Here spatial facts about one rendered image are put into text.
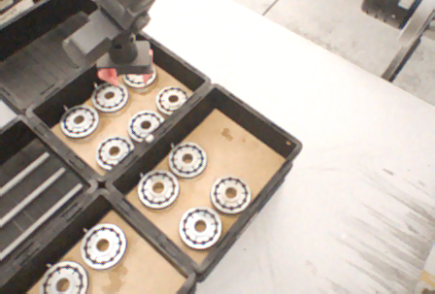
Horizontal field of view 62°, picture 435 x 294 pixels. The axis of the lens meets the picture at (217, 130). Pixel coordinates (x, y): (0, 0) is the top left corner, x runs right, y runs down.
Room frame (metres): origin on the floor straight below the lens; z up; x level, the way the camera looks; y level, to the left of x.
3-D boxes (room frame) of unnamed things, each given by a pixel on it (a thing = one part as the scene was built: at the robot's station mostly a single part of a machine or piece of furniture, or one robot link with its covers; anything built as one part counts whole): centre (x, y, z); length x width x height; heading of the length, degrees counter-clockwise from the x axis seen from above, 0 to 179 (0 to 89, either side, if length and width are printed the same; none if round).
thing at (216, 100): (0.35, 0.02, 0.87); 0.40 x 0.30 x 0.11; 144
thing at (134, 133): (0.48, 0.20, 0.86); 0.10 x 0.10 x 0.01
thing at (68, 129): (0.48, 0.38, 0.86); 0.10 x 0.10 x 0.01
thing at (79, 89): (0.53, 0.26, 0.87); 0.40 x 0.30 x 0.11; 144
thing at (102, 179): (0.53, 0.26, 0.92); 0.40 x 0.30 x 0.02; 144
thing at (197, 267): (0.35, 0.02, 0.92); 0.40 x 0.30 x 0.02; 144
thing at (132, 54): (0.48, 0.20, 1.18); 0.10 x 0.07 x 0.07; 99
